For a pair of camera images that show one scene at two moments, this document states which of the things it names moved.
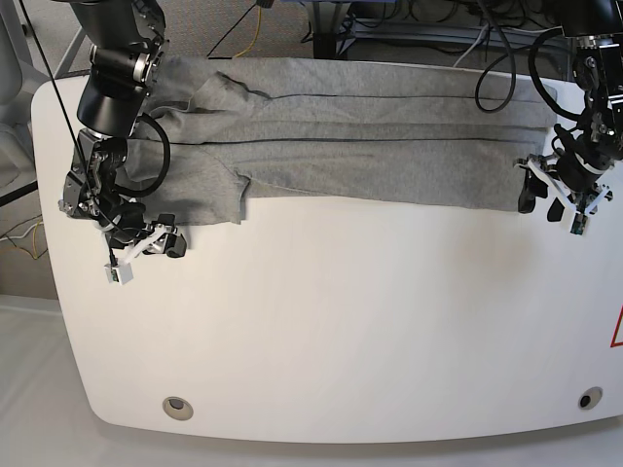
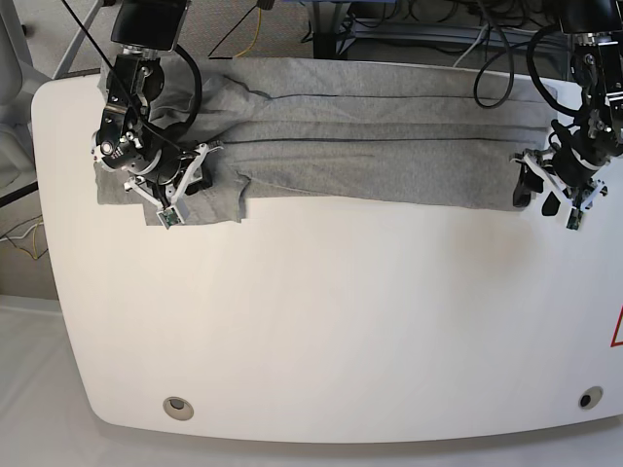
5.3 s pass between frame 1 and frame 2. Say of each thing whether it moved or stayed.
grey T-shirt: stayed
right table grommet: stayed
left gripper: moved
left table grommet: stayed
